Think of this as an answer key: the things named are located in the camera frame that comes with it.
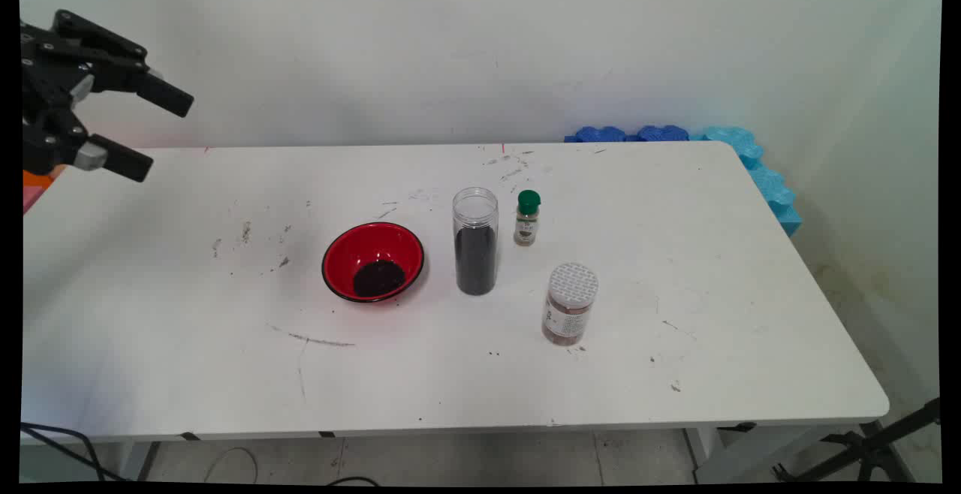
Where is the black seeds heap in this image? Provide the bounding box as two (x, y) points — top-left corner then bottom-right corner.
(353, 259), (407, 299)

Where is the small spice bottle green cap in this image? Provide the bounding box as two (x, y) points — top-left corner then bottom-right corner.
(514, 190), (542, 247)

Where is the black tripod stand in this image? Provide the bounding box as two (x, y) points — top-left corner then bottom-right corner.
(773, 396), (941, 482)

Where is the orange box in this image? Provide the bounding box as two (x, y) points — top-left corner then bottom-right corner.
(23, 167), (65, 190)

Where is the light blue foam mat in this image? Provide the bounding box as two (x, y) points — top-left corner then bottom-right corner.
(691, 126), (803, 238)

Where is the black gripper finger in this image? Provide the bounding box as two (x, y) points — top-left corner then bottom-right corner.
(23, 107), (155, 184)
(50, 10), (195, 119)

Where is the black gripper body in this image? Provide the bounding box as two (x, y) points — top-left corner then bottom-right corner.
(21, 23), (92, 127)

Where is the red bowl with black rim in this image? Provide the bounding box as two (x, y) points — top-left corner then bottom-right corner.
(321, 221), (426, 304)

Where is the white table leg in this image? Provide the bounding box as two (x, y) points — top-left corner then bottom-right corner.
(687, 425), (864, 483)
(113, 441), (160, 481)

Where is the peanut jar with white lid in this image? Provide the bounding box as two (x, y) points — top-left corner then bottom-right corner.
(542, 262), (599, 346)

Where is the clear jar with black seeds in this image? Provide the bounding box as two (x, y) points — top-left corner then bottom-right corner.
(452, 187), (499, 297)

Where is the grey floor cable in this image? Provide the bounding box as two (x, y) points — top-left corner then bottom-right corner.
(203, 447), (260, 483)

